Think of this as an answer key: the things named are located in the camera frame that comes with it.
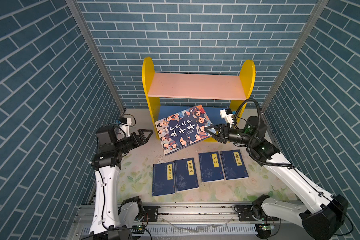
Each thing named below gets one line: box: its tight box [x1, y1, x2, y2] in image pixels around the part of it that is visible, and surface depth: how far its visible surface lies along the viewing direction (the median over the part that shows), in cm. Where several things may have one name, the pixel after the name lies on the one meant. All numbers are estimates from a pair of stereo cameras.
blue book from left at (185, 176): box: [173, 157, 199, 193], surface depth 87 cm
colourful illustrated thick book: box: [154, 104, 212, 156], surface depth 65 cm
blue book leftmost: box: [152, 161, 176, 197], surface depth 86 cm
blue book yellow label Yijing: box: [198, 151, 224, 183], surface depth 91 cm
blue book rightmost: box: [219, 149, 249, 181], surface depth 91 cm
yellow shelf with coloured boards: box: [142, 56, 256, 143], surface depth 78 cm
